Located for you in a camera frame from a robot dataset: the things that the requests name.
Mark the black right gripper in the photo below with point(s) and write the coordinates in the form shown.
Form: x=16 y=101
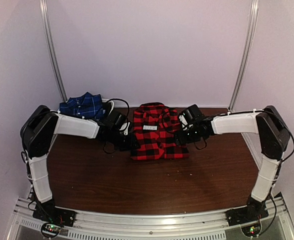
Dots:
x=180 y=139

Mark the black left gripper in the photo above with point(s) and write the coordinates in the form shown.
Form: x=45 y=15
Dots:
x=130 y=144

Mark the red black plaid shirt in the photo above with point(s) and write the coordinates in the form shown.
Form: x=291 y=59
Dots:
x=154 y=125

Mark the white plastic basin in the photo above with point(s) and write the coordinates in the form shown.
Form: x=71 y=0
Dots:
x=107 y=107

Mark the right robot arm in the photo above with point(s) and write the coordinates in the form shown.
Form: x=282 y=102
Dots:
x=267 y=123

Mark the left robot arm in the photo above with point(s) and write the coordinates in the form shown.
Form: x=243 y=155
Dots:
x=37 y=134

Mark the blue plaid shirt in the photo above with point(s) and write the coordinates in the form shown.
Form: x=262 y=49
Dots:
x=87 y=106

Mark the right circuit board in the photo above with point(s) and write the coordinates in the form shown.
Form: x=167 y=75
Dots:
x=251 y=230

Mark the circuit board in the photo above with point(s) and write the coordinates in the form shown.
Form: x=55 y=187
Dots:
x=251 y=230
x=49 y=230

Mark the left circuit board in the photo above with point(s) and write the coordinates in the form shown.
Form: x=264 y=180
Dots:
x=49 y=230

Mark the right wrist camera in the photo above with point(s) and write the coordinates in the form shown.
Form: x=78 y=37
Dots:
x=190 y=115

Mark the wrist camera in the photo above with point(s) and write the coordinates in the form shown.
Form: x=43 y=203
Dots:
x=117 y=122
x=190 y=115

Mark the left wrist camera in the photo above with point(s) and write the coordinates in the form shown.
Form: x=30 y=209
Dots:
x=117 y=122

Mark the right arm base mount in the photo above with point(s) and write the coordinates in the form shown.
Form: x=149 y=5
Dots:
x=253 y=211

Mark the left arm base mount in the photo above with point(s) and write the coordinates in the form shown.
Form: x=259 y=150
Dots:
x=48 y=212

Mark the aluminium front rail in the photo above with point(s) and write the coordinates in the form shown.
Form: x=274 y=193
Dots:
x=210 y=225

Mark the right aluminium frame post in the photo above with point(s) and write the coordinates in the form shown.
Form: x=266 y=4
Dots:
x=251 y=29

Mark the aluminium frame post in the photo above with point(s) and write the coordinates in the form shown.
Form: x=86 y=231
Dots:
x=51 y=49
x=251 y=29

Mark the left aluminium frame post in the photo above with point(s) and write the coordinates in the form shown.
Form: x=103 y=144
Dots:
x=51 y=49

